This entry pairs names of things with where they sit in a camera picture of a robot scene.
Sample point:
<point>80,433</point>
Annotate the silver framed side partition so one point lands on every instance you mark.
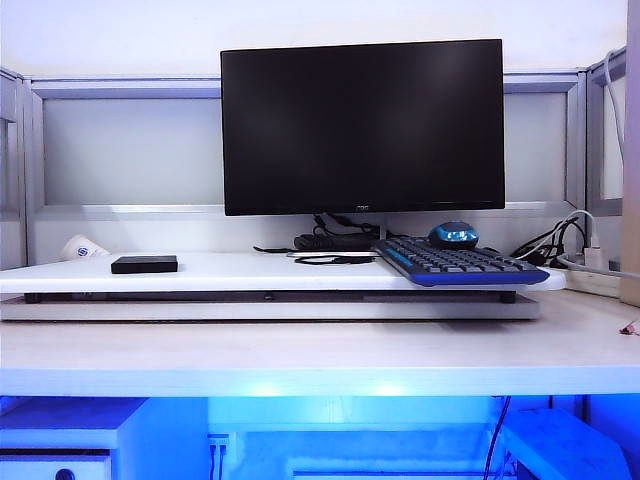
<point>603,150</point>
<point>12,160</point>

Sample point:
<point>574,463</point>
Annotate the black portable hard drive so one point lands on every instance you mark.
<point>145,265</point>

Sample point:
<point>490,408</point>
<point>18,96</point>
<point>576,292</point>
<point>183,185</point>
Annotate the black computer monitor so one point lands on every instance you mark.
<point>360,125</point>

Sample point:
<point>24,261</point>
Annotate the white raised desk board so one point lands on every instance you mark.
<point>250,276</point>

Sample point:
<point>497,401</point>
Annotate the white base board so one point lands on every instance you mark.
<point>250,311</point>

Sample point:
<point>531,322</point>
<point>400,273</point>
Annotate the blue and black mouse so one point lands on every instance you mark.
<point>452,235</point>

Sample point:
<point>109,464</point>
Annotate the white box under desk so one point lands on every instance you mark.
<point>560,445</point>

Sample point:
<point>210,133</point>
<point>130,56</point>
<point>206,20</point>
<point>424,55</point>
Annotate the white power strip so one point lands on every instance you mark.
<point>591,280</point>

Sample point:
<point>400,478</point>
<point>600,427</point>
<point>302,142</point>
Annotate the black and blue keyboard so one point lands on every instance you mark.
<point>450,264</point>

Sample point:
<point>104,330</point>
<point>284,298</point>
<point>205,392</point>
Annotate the white plug charger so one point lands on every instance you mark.
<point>595,254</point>

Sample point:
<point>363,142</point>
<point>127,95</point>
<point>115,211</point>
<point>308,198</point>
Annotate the small pink scrap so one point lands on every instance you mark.
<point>629,327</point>

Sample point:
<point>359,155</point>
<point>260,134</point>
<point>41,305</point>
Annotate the white paper cup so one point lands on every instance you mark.
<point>84,248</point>

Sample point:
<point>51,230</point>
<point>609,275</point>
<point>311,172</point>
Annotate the beige wooden post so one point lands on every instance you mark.
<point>632,175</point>

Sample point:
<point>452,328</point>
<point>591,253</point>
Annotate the white cabinet under desk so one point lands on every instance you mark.
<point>75,435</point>

